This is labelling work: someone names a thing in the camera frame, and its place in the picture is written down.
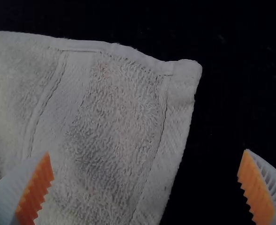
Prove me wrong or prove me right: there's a pale towel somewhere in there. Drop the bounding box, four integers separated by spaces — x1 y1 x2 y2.
0 30 203 225

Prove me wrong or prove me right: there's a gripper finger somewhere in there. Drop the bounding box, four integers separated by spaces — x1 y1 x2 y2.
237 149 276 225
0 151 54 225

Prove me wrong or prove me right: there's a black mat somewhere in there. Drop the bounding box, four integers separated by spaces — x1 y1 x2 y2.
0 0 276 225

